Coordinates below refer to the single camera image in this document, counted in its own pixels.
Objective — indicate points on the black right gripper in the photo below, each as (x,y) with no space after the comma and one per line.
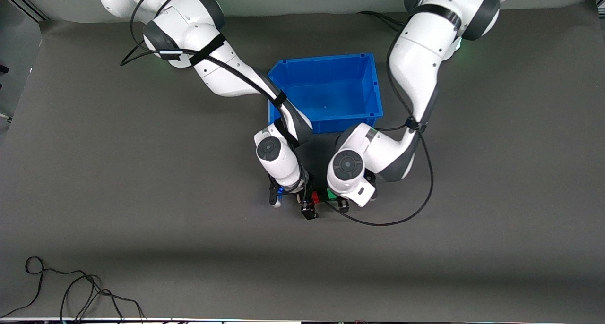
(306,202)

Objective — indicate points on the small green cube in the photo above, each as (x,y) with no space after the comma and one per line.
(332,195)

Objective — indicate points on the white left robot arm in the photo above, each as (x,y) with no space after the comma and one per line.
(420,64)

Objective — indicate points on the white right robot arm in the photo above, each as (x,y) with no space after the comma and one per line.
(222,73)

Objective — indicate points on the blue plastic storage bin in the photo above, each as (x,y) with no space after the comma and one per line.
(340,88)

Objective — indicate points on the dark grey table mat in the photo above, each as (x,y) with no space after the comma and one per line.
(142,196)

